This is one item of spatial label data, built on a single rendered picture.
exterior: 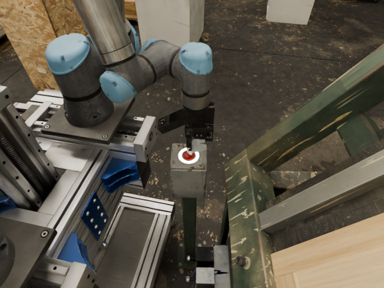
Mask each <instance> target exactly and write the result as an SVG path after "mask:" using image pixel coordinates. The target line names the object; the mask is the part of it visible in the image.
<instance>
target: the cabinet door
mask: <svg viewBox="0 0 384 288"><path fill-rule="evenodd" d="M271 260H272V264H273V270H274V276H275V283H276V287H277V288H384V213H382V214H379V215H376V216H373V217H371V218H368V219H365V220H362V221H360V222H357V223H354V224H352V225H349V226H346V227H343V228H341V229H338V230H335V231H332V232H330V233H327V234H324V235H322V236H319V237H316V238H313V239H311V240H308V241H306V242H302V243H300V244H297V245H295V246H292V247H289V248H286V249H284V250H281V251H278V252H276V253H273V254H271Z"/></svg>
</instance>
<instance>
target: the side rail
mask: <svg viewBox="0 0 384 288"><path fill-rule="evenodd" d="M383 101H384V44H383V45H381V46H380V47H379V48H377V49H376V50H375V51H373V52H372V53H371V54H369V55H368V56H367V57H366V58H364V59H363V60H361V61H360V62H359V63H358V64H356V65H355V66H354V67H352V68H351V69H350V70H348V71H347V72H346V73H344V74H343V75H342V76H340V77H339V78H338V79H336V80H335V81H334V82H333V83H331V84H330V85H328V87H326V88H325V89H323V90H322V91H321V92H319V93H318V94H317V95H315V96H314V97H313V98H312V99H310V100H309V101H307V102H306V103H305V104H304V105H302V106H301V107H300V108H298V109H297V110H296V111H295V112H293V113H292V114H290V115H289V116H288V117H286V118H285V119H284V120H283V121H281V122H280V123H279V124H277V125H276V126H274V127H273V128H272V129H271V130H269V131H268V132H267V133H266V134H264V135H263V136H261V137H260V138H259V139H257V140H256V141H255V142H253V143H252V144H251V145H250V146H248V147H247V156H248V160H249V161H252V162H254V163H256V164H258V165H259V166H260V167H262V168H264V169H266V170H268V171H273V170H274V169H276V168H277V167H279V166H280V165H282V164H284V163H285V162H287V161H289V160H290V159H292V158H294V157H295V156H296V155H298V154H300V153H301V152H303V151H305V150H306V149H308V148H309V147H311V146H312V145H314V144H316V143H317V142H319V141H320V140H322V139H324V138H325V137H327V136H328V135H330V134H332V133H333V132H335V131H336V126H337V125H338V124H340V123H341V122H343V121H344V120H346V119H348V118H349V117H351V116H352V115H354V114H355V113H357V112H359V111H362V112H364V113H365V112H367V111H369V110H370V109H372V108H373V107H375V106H376V105H378V104H380V103H381V102H383Z"/></svg>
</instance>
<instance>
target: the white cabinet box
mask: <svg viewBox="0 0 384 288"><path fill-rule="evenodd" d="M314 1H315V0H268V3H267V16H266V20H267V21H269V22H280V23H293V24H301V25H306V24H307V23H308V20H309V17H310V14H311V10H312V8H313V4H314Z"/></svg>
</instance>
